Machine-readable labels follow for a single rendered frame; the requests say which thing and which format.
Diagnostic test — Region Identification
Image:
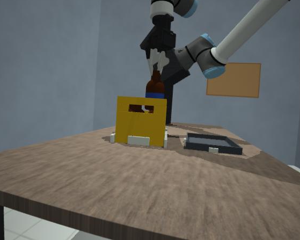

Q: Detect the yellow bottle crate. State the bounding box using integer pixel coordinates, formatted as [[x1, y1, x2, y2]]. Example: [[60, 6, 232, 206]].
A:
[[115, 96, 167, 147]]

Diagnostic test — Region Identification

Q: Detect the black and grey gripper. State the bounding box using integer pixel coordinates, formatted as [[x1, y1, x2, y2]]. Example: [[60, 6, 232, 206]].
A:
[[145, 14, 176, 76]]

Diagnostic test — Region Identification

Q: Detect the brown glass bottle with blue label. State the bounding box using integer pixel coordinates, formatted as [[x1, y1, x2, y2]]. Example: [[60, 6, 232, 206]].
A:
[[144, 70, 165, 110]]

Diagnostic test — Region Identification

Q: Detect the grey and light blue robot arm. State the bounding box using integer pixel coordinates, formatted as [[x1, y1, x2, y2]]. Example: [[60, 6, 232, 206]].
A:
[[150, 0, 290, 79]]

